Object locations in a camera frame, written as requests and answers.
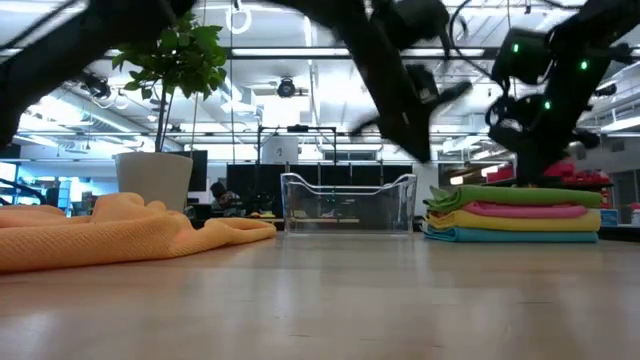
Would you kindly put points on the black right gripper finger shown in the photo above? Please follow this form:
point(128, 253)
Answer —
point(539, 167)
point(523, 167)

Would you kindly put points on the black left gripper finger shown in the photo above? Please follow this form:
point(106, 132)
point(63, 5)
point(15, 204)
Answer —
point(425, 137)
point(405, 135)

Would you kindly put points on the green microfiber towel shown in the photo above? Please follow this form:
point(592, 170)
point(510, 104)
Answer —
point(525, 195)

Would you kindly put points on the pink microfiber towel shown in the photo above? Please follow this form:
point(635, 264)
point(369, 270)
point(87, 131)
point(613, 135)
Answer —
point(525, 210)

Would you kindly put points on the yellow microfiber towel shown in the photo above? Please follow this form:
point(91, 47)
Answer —
point(510, 221)

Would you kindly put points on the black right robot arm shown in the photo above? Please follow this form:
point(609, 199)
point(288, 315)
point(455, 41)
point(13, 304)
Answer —
point(600, 30)

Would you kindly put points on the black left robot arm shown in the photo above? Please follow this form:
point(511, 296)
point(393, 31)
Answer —
point(75, 45)

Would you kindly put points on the red shelf items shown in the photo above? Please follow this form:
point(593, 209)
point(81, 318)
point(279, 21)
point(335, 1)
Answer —
point(580, 176)

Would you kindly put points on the ceiling light strip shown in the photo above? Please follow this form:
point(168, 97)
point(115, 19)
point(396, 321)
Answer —
point(290, 52)
point(470, 52)

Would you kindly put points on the blue storage box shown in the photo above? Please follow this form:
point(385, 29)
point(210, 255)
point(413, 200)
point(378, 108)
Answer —
point(609, 217)

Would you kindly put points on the clear plastic bin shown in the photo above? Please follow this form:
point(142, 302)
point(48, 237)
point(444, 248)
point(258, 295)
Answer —
point(348, 210)

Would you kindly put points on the person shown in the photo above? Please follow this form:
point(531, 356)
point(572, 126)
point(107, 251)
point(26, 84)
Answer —
point(220, 192)

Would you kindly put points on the black monitor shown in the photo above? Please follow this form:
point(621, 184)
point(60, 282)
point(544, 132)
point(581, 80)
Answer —
point(200, 170)

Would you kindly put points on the green leafy plant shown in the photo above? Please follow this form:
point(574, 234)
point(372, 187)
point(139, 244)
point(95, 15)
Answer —
point(175, 50)

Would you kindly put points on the black partition wall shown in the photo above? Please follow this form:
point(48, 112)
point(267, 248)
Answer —
point(360, 170)

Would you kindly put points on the black stand frame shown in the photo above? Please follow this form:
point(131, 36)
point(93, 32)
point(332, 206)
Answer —
point(297, 128)

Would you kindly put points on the black ceiling-mounted camera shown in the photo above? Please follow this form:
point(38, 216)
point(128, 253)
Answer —
point(286, 87)
point(96, 86)

